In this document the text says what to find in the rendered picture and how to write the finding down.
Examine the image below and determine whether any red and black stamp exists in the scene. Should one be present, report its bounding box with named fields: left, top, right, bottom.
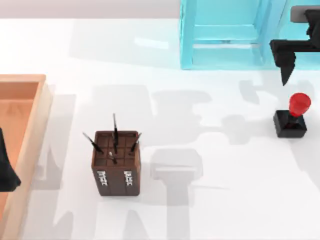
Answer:
left=272, top=92, right=312, bottom=139

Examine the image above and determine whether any light blue rack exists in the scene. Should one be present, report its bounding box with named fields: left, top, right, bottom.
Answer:
left=178, top=0, right=320, bottom=71

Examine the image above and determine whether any long black pen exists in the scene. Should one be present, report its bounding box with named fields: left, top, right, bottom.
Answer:
left=112, top=112, right=119, bottom=154

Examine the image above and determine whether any brown pen holder box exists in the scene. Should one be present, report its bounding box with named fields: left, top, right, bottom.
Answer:
left=90, top=129, right=142, bottom=198

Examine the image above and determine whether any salmon-coloured shallow box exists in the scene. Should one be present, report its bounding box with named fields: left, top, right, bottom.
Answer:
left=0, top=74, right=54, bottom=240

